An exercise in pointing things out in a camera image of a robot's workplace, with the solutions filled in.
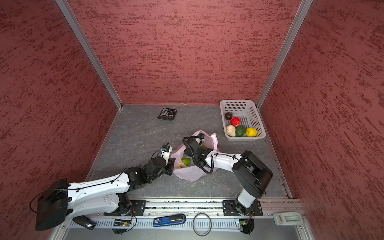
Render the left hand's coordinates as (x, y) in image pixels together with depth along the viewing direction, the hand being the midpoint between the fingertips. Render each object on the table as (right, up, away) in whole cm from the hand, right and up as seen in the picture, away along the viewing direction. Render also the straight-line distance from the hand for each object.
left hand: (174, 162), depth 81 cm
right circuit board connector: (+37, -29, -9) cm, 48 cm away
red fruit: (+40, +22, +23) cm, 51 cm away
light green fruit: (+6, -2, +7) cm, 9 cm away
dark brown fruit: (+36, +27, +28) cm, 53 cm away
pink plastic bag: (+20, +11, +3) cm, 23 cm away
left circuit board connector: (-26, -28, -8) cm, 39 cm away
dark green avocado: (+42, +16, +18) cm, 49 cm away
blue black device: (-1, -23, -14) cm, 27 cm away
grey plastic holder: (+56, -24, -11) cm, 62 cm away
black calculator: (-11, +28, +33) cm, 44 cm away
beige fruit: (+36, +16, +18) cm, 43 cm away
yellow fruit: (+49, +15, +17) cm, 54 cm away
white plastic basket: (+52, +30, +34) cm, 69 cm away
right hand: (+6, +4, +9) cm, 11 cm away
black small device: (-40, -24, -13) cm, 49 cm away
